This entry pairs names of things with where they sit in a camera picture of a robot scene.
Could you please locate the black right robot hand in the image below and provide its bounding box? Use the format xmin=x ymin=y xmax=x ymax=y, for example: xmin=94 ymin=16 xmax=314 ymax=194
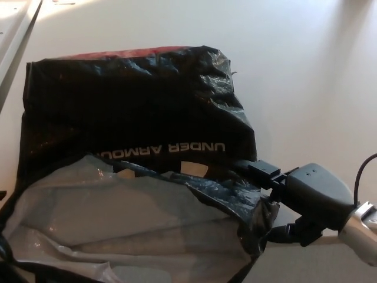
xmin=235 ymin=159 xmax=361 ymax=248

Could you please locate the black Under Armour plastic bag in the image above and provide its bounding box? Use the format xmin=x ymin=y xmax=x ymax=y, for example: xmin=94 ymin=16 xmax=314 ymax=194
xmin=0 ymin=45 xmax=280 ymax=283

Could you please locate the white adjacent desk panel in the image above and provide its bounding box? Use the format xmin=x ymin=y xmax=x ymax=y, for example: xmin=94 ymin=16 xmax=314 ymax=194
xmin=0 ymin=0 xmax=42 ymax=115

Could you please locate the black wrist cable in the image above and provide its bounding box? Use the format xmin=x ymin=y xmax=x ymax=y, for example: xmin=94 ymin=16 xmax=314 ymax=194
xmin=354 ymin=152 xmax=377 ymax=205

